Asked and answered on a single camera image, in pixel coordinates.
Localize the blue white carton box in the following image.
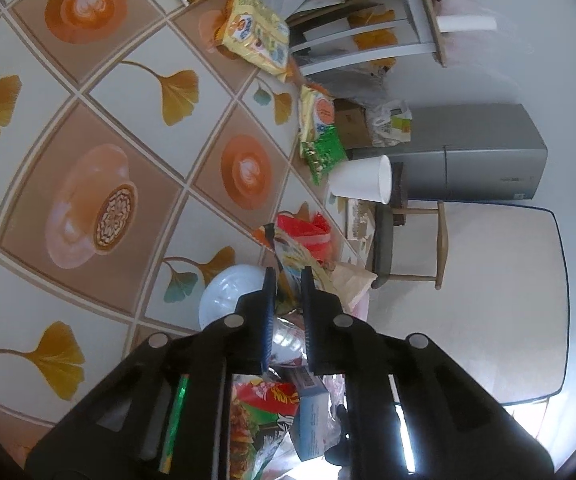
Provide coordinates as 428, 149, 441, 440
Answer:
282, 366, 334, 462

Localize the white round lid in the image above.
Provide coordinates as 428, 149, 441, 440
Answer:
198, 264, 265, 330

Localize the white mattress blue trim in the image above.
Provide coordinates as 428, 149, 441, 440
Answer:
368, 203, 570, 404

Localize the brown paper bag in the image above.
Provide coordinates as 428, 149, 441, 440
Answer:
326, 262, 377, 313

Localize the wooden chair black seat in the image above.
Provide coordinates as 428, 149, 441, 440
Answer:
369, 200, 448, 290

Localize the red plastic bag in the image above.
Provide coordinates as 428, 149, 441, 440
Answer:
276, 212, 334, 262

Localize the white paper cup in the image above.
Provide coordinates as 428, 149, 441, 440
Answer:
328, 155, 392, 205

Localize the grey refrigerator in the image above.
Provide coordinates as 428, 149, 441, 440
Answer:
349, 104, 548, 202

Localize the patterned vinyl tablecloth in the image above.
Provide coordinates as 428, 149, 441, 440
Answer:
0, 0, 364, 466

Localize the green yellow snack packet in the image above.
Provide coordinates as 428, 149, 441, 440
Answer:
299, 84, 346, 185

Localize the cardboard box on floor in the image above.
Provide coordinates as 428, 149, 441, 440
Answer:
334, 99, 372, 150

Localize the white metal shelf table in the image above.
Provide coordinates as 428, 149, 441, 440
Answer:
289, 0, 448, 76

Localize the yellow chip bag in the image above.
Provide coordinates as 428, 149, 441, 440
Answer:
214, 0, 289, 82

